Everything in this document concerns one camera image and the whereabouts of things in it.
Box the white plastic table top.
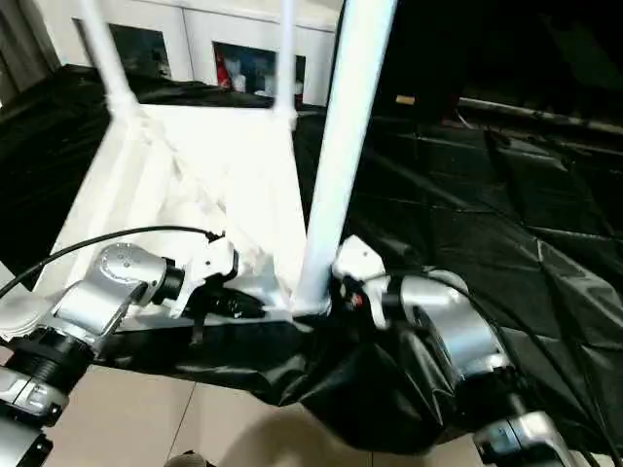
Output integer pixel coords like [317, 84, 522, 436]
[0, 95, 334, 343]

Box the white plastic table leg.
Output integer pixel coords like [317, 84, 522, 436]
[275, 0, 299, 122]
[76, 0, 143, 120]
[289, 0, 399, 318]

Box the black left robot foot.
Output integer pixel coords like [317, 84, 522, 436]
[164, 451, 211, 467]

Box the black mat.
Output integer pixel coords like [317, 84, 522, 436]
[0, 63, 623, 456]

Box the white cabinet with glass doors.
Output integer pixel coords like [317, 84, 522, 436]
[37, 0, 344, 106]

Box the grey window curtain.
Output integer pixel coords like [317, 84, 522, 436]
[0, 0, 52, 98]

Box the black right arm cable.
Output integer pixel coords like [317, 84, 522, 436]
[358, 270, 623, 460]

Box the grey metal rail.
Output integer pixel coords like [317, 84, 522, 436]
[458, 95, 623, 131]

